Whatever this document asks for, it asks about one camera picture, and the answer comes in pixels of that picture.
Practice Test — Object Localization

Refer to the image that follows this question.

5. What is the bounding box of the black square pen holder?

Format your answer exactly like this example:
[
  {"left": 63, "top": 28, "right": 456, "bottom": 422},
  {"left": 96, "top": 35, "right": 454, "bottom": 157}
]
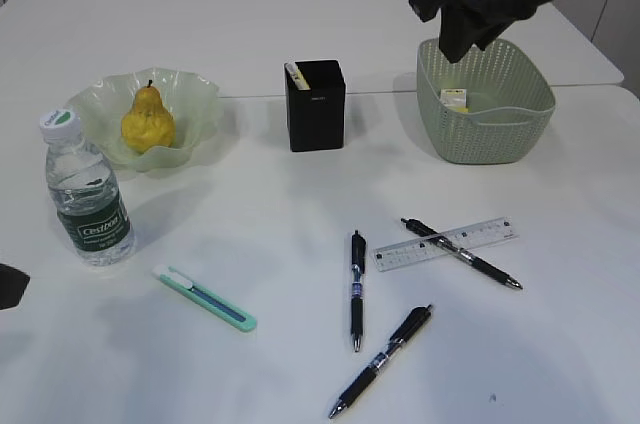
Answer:
[{"left": 284, "top": 60, "right": 346, "bottom": 152}]

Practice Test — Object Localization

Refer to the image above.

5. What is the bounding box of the black gel pen middle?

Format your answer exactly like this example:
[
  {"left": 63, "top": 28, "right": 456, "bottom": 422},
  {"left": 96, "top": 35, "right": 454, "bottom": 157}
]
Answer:
[{"left": 350, "top": 230, "right": 366, "bottom": 352}]

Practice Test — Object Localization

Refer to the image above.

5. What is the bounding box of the clear water bottle green label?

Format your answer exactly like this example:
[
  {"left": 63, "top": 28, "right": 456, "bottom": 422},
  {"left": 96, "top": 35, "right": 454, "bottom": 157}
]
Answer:
[{"left": 39, "top": 109, "right": 135, "bottom": 267}]

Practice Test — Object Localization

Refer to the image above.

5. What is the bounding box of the yellow pear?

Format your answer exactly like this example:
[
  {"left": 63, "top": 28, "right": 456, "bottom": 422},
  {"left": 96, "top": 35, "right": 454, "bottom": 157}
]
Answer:
[{"left": 121, "top": 79, "right": 176, "bottom": 154}]

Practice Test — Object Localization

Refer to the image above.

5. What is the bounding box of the black gel pen front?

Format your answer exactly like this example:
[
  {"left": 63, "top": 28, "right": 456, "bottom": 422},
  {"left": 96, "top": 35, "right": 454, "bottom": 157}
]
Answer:
[{"left": 328, "top": 304, "right": 434, "bottom": 420}]

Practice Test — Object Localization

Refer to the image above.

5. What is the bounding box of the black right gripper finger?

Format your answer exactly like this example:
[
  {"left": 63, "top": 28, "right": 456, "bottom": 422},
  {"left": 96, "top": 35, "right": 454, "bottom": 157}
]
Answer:
[{"left": 439, "top": 4, "right": 484, "bottom": 64}]

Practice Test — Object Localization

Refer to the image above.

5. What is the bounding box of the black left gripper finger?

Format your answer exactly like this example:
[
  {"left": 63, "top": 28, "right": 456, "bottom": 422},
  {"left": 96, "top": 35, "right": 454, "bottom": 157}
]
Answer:
[{"left": 0, "top": 263, "right": 30, "bottom": 310}]

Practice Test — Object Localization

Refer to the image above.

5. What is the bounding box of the yellow plastic packaging waste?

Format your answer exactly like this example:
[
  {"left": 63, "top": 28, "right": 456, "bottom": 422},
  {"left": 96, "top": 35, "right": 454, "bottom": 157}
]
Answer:
[{"left": 440, "top": 88, "right": 469, "bottom": 113}]

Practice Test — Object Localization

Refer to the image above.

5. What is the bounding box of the teal utility knife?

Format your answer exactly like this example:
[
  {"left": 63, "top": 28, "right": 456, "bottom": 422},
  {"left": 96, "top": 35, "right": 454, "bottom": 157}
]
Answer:
[{"left": 152, "top": 265, "right": 257, "bottom": 333}]

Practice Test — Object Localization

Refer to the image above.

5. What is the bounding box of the black gel pen on ruler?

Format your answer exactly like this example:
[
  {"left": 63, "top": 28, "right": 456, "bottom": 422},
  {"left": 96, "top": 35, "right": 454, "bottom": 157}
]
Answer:
[{"left": 401, "top": 218, "right": 523, "bottom": 290}]

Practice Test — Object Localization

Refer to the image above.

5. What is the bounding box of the green woven plastic basket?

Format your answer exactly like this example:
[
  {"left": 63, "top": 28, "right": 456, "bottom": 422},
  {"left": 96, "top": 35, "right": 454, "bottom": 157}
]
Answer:
[{"left": 416, "top": 39, "right": 556, "bottom": 165}]

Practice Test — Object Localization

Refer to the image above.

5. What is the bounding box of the frosted green wavy glass plate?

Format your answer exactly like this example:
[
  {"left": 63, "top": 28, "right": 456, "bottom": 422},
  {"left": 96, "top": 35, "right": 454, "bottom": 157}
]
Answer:
[{"left": 66, "top": 67, "right": 223, "bottom": 172}]

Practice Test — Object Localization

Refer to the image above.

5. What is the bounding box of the clear plastic ruler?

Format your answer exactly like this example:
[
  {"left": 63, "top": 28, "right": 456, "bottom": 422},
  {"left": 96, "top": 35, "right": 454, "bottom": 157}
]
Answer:
[{"left": 372, "top": 217, "right": 519, "bottom": 272}]

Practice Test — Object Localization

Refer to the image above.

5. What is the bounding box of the yellow utility knife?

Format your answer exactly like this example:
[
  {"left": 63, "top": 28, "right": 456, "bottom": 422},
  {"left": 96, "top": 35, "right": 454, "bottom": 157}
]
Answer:
[{"left": 284, "top": 62, "right": 311, "bottom": 91}]

